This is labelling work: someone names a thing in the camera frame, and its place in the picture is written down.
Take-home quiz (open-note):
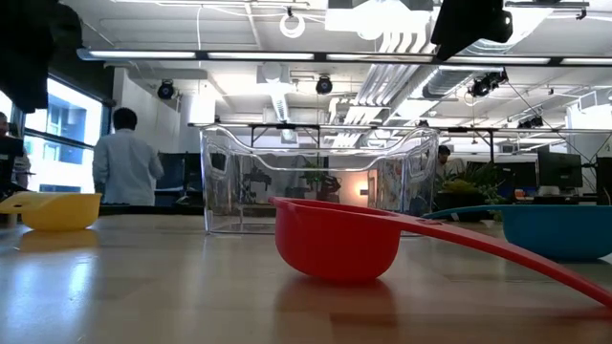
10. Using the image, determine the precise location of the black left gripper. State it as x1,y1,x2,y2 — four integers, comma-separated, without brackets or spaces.
0,0,83,115

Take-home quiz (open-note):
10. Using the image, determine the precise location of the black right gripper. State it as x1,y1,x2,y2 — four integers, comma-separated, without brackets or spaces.
429,0,514,62

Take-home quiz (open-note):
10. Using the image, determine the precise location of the yellow measuring cup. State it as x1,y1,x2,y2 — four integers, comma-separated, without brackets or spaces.
0,191,103,232

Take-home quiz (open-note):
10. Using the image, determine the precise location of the teal measuring cup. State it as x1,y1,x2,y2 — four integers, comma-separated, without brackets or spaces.
422,204,612,262

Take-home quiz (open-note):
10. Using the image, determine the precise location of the red measuring cup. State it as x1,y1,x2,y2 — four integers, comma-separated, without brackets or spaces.
269,196,612,310

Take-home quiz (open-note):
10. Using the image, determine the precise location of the clear plastic basket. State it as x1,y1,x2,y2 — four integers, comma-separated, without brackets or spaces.
199,123,441,237

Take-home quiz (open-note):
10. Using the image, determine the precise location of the person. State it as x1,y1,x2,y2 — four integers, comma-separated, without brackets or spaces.
0,110,33,190
436,143,468,179
91,106,165,207

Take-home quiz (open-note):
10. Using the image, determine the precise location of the potted succulent in black pot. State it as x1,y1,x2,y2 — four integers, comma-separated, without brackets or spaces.
431,161,506,224

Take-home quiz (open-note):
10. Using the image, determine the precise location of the black computer monitor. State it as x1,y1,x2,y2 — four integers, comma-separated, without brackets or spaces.
536,151,584,189

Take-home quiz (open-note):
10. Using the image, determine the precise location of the dark display panel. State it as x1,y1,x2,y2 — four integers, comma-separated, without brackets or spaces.
157,151,205,207

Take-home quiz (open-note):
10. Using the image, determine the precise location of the background potted plant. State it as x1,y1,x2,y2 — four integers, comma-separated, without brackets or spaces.
299,161,343,202

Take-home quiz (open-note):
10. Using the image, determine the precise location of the silver ventilation duct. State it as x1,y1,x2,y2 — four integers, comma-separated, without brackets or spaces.
423,0,558,99

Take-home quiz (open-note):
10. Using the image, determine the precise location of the black aluminium rig frame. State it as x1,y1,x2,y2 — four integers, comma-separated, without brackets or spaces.
76,46,612,69

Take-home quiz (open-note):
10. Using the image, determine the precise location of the white cable coil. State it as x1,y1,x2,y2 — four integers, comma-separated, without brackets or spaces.
278,12,307,40

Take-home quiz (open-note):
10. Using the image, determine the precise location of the background workstation frame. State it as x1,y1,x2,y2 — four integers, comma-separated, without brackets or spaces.
187,121,612,166

